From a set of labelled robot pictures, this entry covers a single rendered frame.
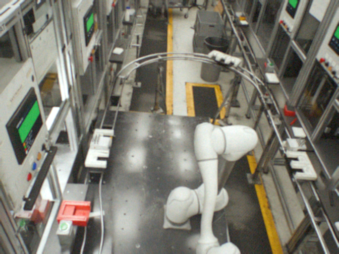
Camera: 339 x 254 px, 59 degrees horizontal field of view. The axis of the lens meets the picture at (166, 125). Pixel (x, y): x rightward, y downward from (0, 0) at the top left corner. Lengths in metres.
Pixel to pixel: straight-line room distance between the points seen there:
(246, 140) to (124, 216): 1.01
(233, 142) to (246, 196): 1.79
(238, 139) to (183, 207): 0.62
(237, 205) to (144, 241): 1.37
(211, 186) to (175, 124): 1.40
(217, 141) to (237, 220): 1.67
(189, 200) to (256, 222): 1.29
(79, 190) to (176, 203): 0.60
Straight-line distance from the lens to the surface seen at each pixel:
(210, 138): 1.43
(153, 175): 2.30
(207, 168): 1.43
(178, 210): 1.89
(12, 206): 1.32
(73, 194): 1.94
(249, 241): 2.93
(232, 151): 1.49
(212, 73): 4.71
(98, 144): 2.18
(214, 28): 5.22
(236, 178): 3.33
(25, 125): 1.25
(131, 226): 2.05
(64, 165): 2.10
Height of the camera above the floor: 2.43
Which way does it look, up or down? 40 degrees down
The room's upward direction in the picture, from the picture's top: 6 degrees clockwise
